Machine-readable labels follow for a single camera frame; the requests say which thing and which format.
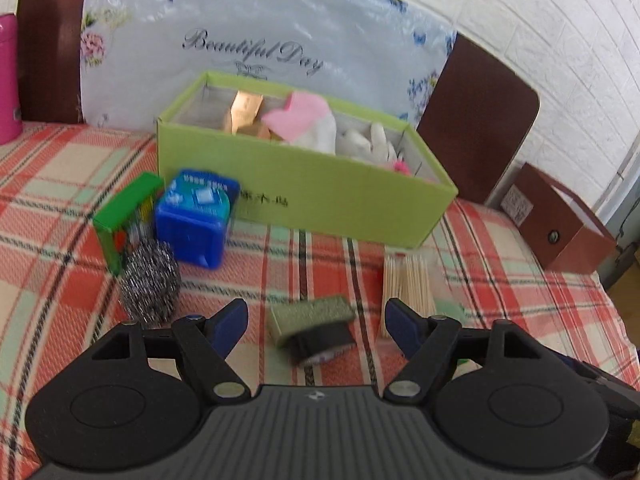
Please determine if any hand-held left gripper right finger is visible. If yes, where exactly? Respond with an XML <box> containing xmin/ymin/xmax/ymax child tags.
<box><xmin>384</xmin><ymin>297</ymin><xmax>546</xmax><ymax>403</ymax></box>

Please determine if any brown shoe box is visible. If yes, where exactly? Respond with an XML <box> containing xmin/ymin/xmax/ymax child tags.
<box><xmin>501</xmin><ymin>162</ymin><xmax>618</xmax><ymax>275</ymax></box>

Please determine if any white sock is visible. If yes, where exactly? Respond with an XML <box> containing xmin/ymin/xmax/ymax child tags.
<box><xmin>300</xmin><ymin>110</ymin><xmax>338</xmax><ymax>153</ymax></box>

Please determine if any plaid bed sheet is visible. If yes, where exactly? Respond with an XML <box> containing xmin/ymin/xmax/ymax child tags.
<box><xmin>0</xmin><ymin>120</ymin><xmax>640</xmax><ymax>480</ymax></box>

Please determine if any large light green cardboard box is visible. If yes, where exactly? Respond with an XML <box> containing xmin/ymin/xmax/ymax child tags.
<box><xmin>156</xmin><ymin>72</ymin><xmax>459</xmax><ymax>250</ymax></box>

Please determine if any gold carton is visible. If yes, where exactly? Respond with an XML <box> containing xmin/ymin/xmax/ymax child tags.
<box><xmin>223</xmin><ymin>89</ymin><xmax>266</xmax><ymax>137</ymax></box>

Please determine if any brown wooden headboard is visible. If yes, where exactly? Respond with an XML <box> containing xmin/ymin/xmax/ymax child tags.
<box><xmin>17</xmin><ymin>0</ymin><xmax>541</xmax><ymax>206</ymax></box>

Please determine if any steel wool scourer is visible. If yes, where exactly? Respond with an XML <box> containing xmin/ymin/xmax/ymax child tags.
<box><xmin>119</xmin><ymin>239</ymin><xmax>182</xmax><ymax>322</ymax></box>

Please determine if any clear box of toothpicks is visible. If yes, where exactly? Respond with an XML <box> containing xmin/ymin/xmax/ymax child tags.
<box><xmin>381</xmin><ymin>252</ymin><xmax>453</xmax><ymax>338</ymax></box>

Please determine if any white cotton glove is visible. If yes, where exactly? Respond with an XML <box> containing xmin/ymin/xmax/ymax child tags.
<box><xmin>367</xmin><ymin>122</ymin><xmax>401</xmax><ymax>166</ymax></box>
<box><xmin>336</xmin><ymin>127</ymin><xmax>373</xmax><ymax>161</ymax></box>

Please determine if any pink knit hat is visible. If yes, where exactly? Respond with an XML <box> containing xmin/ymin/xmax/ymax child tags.
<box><xmin>261</xmin><ymin>91</ymin><xmax>331</xmax><ymax>142</ymax></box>

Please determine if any green scouring sponge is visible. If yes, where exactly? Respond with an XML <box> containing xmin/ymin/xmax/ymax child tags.
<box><xmin>267</xmin><ymin>296</ymin><xmax>357</xmax><ymax>346</ymax></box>

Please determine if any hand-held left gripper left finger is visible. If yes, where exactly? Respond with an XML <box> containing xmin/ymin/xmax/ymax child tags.
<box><xmin>90</xmin><ymin>298</ymin><xmax>251</xmax><ymax>403</ymax></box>

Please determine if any floral plastic-wrapped board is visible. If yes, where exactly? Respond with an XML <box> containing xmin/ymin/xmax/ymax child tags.
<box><xmin>80</xmin><ymin>0</ymin><xmax>458</xmax><ymax>133</ymax></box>

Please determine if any small green carton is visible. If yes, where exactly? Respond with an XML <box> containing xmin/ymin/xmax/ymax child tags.
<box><xmin>93</xmin><ymin>172</ymin><xmax>166</xmax><ymax>276</ymax></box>

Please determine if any pink thermos bottle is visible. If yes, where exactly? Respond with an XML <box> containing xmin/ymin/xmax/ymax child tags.
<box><xmin>0</xmin><ymin>12</ymin><xmax>24</xmax><ymax>145</ymax></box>

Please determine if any blue plastic box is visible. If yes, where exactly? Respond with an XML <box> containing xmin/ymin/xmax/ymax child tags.
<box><xmin>154</xmin><ymin>169</ymin><xmax>240</xmax><ymax>268</ymax></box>

